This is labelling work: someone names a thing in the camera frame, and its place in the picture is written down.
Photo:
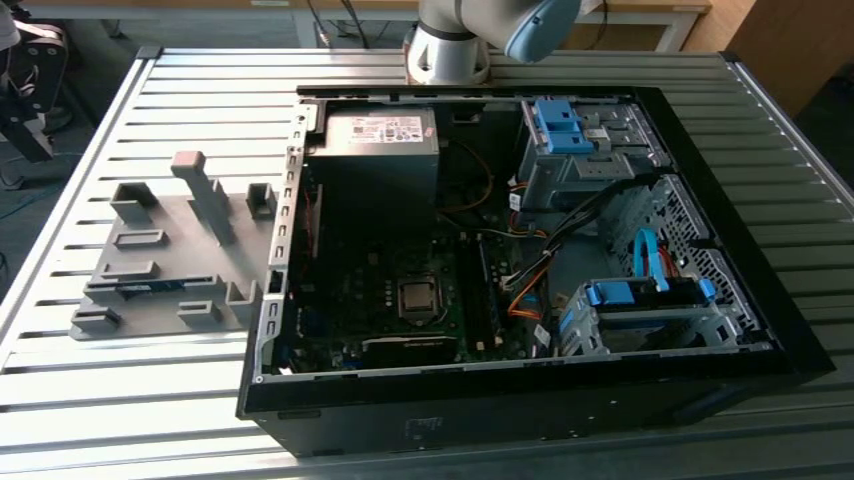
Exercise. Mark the blue RAM stick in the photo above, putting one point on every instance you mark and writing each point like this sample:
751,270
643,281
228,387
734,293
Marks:
149,288

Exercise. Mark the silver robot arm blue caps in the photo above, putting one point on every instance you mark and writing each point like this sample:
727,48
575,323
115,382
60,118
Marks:
443,50

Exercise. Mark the grey parts rack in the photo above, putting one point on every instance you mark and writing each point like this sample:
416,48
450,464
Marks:
173,235

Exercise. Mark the grey power supply unit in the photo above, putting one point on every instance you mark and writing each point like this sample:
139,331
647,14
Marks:
387,127

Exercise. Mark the green motherboard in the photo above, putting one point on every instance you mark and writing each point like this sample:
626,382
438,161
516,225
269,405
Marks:
354,300

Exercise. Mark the silver CPU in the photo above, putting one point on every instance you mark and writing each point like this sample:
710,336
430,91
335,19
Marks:
416,296

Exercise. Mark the CPU socket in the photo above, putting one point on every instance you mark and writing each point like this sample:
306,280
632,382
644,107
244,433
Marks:
419,320

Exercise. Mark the black graphics card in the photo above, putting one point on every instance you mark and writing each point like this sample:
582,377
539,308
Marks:
410,347

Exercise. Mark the blue disk carrier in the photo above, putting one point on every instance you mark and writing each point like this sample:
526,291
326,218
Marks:
560,127
620,295

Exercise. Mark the grey metal drive cage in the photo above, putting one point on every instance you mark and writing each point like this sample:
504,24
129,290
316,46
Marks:
600,170
727,320

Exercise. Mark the black open PC case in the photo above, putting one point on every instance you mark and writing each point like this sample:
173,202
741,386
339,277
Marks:
467,405

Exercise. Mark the wooden desk white legs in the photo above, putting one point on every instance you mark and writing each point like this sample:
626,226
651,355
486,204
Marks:
654,9

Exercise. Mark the brown wooden cabinet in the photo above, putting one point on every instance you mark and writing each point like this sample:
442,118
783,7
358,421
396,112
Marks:
801,45

